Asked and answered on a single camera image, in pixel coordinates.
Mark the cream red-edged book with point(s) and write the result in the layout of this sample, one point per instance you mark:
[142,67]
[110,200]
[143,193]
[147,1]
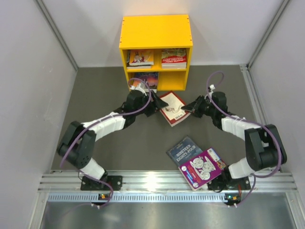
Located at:
[173,113]

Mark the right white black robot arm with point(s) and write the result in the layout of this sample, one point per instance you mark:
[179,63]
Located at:
[263,144]

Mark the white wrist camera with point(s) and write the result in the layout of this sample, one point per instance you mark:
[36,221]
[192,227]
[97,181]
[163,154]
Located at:
[211,88]
[140,87]

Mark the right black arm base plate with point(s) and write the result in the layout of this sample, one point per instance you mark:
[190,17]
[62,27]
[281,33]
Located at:
[219,184]

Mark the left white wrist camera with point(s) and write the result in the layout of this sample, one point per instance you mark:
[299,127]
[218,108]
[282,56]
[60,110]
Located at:
[140,87]

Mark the yellow wooden shelf cabinet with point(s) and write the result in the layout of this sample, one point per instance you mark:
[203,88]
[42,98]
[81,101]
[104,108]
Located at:
[158,32]

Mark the purple 117-Storey Treehouse book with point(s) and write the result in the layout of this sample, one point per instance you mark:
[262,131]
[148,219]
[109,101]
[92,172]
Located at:
[202,169]

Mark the black treehouse book in shelf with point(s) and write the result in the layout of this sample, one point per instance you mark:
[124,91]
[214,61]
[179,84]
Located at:
[138,67]

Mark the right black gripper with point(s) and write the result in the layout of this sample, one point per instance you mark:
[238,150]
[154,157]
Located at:
[195,107]

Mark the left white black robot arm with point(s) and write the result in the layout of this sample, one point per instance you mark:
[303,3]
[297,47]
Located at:
[77,143]

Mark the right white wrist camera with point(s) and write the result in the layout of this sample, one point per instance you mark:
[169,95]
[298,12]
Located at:
[211,88]

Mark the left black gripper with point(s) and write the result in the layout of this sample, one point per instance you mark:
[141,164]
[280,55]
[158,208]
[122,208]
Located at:
[157,103]

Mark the dark blue Nineteen Eighty-Four book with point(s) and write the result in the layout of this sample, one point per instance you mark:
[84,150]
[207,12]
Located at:
[183,151]

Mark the blue Jane Eyre book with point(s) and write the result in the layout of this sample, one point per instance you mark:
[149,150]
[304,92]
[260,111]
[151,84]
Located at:
[151,78]

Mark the slotted cable duct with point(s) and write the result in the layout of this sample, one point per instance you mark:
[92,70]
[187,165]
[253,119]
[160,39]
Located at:
[143,197]

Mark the red 13-Storey Treehouse book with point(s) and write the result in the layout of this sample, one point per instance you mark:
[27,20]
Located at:
[173,56]

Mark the Roald Dahl Charlie book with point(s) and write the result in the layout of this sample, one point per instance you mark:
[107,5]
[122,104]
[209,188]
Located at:
[139,58]

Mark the aluminium mounting rail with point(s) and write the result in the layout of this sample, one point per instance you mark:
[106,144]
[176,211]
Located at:
[155,182]

